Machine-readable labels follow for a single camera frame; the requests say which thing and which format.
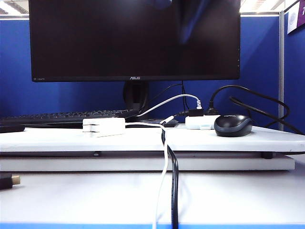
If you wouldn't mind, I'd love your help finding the white Type-C charging cable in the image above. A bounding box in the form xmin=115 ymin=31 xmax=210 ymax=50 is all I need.
xmin=124 ymin=122 xmax=170 ymax=229

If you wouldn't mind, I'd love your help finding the white charging base block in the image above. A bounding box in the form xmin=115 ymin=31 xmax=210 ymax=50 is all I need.
xmin=82 ymin=117 xmax=126 ymax=138

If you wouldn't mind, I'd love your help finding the black monitor stand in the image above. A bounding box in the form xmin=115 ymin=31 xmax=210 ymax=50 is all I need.
xmin=123 ymin=81 xmax=179 ymax=128

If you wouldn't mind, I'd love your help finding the black plug adapter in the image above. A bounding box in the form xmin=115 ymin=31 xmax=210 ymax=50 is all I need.
xmin=185 ymin=108 xmax=205 ymax=117

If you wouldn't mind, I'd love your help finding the white power strip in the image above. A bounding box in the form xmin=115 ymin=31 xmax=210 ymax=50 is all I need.
xmin=185 ymin=115 xmax=221 ymax=131

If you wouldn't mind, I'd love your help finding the black grey computer mouse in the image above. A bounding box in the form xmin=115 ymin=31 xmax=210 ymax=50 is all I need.
xmin=213 ymin=114 xmax=254 ymax=138

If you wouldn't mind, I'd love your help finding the black ASUS computer monitor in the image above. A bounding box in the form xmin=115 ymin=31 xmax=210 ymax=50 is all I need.
xmin=28 ymin=0 xmax=241 ymax=83

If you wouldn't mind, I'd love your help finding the black computer keyboard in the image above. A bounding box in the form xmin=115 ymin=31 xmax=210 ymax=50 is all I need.
xmin=0 ymin=109 xmax=140 ymax=127

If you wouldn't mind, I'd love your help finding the white desk riser board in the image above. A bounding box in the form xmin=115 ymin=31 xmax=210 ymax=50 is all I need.
xmin=0 ymin=125 xmax=305 ymax=153

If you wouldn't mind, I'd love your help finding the wide blue partition panel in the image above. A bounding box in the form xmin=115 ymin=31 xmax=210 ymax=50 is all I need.
xmin=0 ymin=13 xmax=281 ymax=129

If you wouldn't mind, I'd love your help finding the blue partition panel with sign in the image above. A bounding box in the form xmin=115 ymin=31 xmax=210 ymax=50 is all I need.
xmin=284 ymin=0 xmax=305 ymax=135

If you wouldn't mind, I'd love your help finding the black gold HDMI plug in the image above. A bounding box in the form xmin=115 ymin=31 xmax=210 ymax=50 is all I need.
xmin=0 ymin=173 xmax=21 ymax=191

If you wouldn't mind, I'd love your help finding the white purple name sign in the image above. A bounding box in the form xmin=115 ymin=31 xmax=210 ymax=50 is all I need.
xmin=287 ymin=0 xmax=305 ymax=35

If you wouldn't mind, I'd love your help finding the white grey plugged cable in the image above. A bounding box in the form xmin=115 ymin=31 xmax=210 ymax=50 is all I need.
xmin=137 ymin=94 xmax=203 ymax=117

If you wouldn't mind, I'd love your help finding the thin black monitor cable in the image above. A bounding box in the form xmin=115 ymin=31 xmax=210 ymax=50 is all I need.
xmin=153 ymin=80 xmax=190 ymax=113

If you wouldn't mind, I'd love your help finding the thick black power cable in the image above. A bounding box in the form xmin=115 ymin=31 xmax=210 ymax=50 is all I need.
xmin=208 ymin=84 xmax=305 ymax=135

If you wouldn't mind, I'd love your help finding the black twin-strand cable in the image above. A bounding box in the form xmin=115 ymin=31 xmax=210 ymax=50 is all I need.
xmin=160 ymin=111 xmax=190 ymax=229

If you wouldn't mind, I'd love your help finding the silver partition post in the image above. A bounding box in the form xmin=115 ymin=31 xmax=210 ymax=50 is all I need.
xmin=279 ymin=10 xmax=285 ymax=131

